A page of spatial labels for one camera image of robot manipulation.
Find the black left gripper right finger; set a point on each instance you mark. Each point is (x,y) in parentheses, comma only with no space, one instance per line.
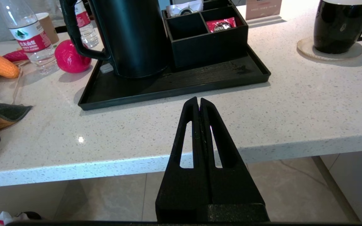
(234,191)

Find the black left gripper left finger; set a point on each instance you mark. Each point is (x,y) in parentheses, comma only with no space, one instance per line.
(181,191)

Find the black electric kettle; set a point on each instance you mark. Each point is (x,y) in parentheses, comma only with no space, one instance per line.
(134,37)

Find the black serving tray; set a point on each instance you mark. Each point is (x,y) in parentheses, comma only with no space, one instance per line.
(168,84)

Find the white cabinet panel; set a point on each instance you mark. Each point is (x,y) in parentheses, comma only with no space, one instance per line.
(357,185)

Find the black compartment organizer box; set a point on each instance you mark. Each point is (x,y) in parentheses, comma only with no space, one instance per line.
(206,47)

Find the white saucer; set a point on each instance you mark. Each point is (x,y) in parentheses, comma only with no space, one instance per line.
(306,50)

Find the red coffee sachet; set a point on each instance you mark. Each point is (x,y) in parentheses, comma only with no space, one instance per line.
(221,24)

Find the red toy apple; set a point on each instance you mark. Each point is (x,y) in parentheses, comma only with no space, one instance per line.
(69,59)

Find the white red crumpled packet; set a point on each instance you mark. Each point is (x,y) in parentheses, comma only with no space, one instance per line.
(5,218)

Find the white sugar sachets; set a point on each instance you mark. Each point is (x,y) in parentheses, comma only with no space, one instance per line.
(184,8)

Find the QR code sign stand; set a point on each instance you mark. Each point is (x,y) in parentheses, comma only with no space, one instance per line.
(262,9)

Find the water bottle red cap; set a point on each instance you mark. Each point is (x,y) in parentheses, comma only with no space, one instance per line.
(33,40)
(88,31)

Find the black mug white inside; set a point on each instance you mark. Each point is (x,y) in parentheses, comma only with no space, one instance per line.
(338,28)

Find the brown paper cup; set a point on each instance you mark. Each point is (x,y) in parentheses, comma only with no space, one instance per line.
(50,28)

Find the red toy chili pepper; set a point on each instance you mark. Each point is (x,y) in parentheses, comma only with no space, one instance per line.
(16,56)

